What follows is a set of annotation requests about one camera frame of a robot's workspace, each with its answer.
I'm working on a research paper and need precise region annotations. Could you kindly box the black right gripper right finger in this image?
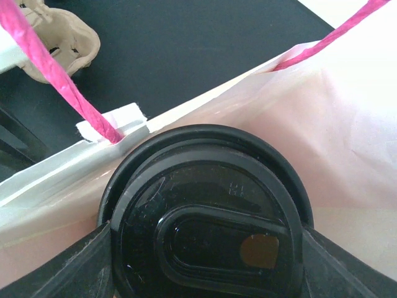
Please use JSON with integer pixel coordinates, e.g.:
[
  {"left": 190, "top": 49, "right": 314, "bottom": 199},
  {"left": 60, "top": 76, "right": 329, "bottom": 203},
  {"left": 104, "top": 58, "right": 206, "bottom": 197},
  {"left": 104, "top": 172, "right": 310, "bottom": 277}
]
[{"left": 301, "top": 227, "right": 396, "bottom": 298}]

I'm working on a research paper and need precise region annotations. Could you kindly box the cream pink Cakes paper bag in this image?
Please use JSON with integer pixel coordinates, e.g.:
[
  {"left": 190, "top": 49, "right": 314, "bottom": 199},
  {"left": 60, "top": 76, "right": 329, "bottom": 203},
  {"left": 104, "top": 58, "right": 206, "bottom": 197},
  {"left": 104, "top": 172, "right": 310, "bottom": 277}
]
[{"left": 1, "top": 1, "right": 396, "bottom": 287}]

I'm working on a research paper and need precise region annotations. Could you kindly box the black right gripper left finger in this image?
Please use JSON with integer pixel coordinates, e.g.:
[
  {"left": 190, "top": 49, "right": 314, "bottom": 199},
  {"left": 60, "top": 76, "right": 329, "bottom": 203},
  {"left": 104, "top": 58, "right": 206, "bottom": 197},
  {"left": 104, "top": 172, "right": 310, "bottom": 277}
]
[{"left": 1, "top": 223, "right": 115, "bottom": 297}]

